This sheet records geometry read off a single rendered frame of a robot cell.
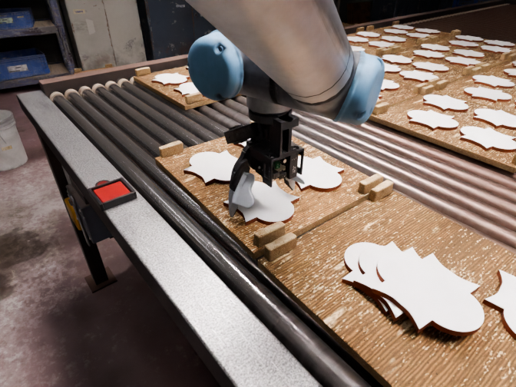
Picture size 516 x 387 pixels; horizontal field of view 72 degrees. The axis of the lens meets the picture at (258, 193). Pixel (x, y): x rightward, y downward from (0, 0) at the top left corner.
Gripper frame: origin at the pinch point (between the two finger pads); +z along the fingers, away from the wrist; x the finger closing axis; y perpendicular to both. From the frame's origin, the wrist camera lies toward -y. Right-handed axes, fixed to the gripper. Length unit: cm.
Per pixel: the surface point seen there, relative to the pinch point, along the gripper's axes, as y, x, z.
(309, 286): 21.1, -6.8, 0.3
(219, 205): -4.4, -6.9, 0.5
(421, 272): 30.6, 6.1, -2.7
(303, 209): 6.4, 5.5, 0.5
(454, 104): -5, 81, 0
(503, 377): 44.9, 2.2, 0.2
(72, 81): -104, -11, 1
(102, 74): -105, 1, 0
